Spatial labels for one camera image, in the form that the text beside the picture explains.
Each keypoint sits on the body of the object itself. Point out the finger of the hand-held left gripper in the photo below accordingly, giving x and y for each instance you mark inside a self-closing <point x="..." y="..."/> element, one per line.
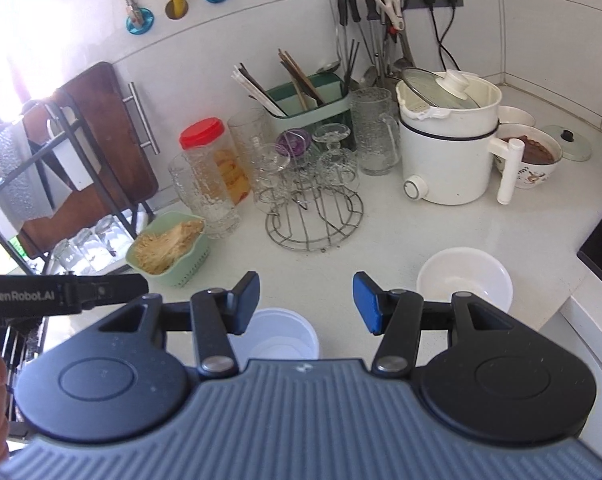
<point x="116" y="290"/>

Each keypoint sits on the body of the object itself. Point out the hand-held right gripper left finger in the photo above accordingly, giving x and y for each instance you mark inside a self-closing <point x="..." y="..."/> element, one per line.
<point x="246" y="305"/>

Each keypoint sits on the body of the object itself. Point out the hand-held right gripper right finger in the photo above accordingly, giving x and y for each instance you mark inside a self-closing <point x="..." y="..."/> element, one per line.
<point x="368" y="302"/>

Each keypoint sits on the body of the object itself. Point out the clear drinking glass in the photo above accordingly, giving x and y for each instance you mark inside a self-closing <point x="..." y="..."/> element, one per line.
<point x="67" y="256"/>
<point x="110" y="235"/>
<point x="88" y="245"/>

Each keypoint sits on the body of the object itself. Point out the upturned glasses on tray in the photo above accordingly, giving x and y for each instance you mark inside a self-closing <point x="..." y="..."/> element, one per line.
<point x="131" y="230"/>

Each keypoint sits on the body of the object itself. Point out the green basket of enoki mushrooms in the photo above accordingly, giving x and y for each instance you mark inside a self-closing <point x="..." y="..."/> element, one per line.
<point x="166" y="250"/>

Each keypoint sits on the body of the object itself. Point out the steel kitchen sink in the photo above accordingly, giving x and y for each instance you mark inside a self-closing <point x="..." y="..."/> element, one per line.
<point x="26" y="360"/>

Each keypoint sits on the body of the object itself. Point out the textured clear knife holder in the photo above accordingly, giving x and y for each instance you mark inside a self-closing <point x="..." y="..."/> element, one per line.
<point x="8" y="175"/>

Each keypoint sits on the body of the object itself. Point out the clear stemmed glass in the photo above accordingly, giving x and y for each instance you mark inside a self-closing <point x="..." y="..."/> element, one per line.
<point x="331" y="155"/>
<point x="271" y="162"/>

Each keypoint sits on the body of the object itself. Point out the white electric cooking pot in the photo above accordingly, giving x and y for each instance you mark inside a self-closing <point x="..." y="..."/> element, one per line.
<point x="446" y="160"/>

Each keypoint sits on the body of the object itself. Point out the black dish rack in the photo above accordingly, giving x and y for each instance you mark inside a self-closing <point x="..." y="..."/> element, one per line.
<point x="76" y="132"/>

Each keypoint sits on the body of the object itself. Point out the brown wooden cutting board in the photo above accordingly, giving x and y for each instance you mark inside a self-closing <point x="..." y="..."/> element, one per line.
<point x="108" y="125"/>

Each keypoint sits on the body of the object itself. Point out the purple stemmed glass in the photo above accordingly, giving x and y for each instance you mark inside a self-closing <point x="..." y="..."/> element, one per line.
<point x="293" y="142"/>

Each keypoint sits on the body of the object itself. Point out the tall textured glass mug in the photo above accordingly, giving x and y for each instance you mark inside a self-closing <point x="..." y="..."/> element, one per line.
<point x="373" y="130"/>

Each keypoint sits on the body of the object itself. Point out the textured glass tumbler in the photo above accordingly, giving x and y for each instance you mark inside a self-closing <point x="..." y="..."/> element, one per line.
<point x="248" y="130"/>

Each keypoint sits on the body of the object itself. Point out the red-lidded clear jar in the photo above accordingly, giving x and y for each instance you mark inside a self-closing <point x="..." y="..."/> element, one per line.
<point x="201" y="132"/>

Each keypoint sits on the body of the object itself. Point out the green utensil holder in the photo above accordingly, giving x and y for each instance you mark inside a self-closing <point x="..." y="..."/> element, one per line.
<point x="326" y="102"/>

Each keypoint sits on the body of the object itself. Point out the white chopsticks bundle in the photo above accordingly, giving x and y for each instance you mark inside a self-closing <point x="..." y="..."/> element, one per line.
<point x="258" y="92"/>

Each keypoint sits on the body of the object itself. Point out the floral bowl of brown food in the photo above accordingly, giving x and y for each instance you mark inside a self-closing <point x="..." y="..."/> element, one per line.
<point x="531" y="157"/>

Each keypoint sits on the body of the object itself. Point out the glass pot lid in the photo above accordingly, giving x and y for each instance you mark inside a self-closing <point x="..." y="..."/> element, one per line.
<point x="446" y="87"/>

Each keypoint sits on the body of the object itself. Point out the wooden chopsticks bundle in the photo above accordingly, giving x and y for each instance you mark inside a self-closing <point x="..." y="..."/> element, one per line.
<point x="296" y="80"/>

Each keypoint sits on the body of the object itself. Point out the black chopsticks bundle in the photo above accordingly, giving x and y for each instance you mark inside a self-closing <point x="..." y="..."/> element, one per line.
<point x="352" y="67"/>

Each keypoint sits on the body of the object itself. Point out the small white bowl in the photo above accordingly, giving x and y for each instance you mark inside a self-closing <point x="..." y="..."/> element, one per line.
<point x="518" y="116"/>

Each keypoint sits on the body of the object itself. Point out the small glass lid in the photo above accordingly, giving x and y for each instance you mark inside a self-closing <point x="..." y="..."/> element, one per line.
<point x="568" y="142"/>

